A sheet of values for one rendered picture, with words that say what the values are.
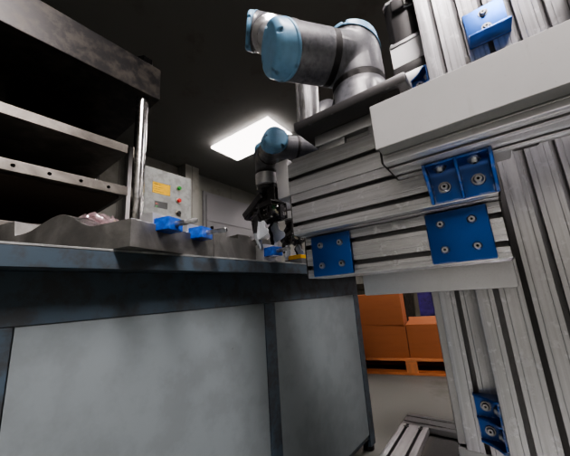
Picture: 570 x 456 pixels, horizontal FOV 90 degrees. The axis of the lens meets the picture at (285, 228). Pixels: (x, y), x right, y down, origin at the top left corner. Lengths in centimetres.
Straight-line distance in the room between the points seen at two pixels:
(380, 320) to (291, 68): 233
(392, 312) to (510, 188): 209
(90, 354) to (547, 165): 91
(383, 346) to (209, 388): 209
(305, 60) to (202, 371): 74
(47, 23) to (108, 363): 150
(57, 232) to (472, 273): 84
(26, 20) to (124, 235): 133
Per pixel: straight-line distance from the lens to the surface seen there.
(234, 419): 90
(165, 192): 185
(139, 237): 62
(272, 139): 86
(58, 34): 183
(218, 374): 84
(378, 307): 270
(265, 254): 89
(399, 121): 44
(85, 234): 71
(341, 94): 66
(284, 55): 66
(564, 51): 45
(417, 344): 274
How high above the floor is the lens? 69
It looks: 13 degrees up
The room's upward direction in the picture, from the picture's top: 4 degrees counter-clockwise
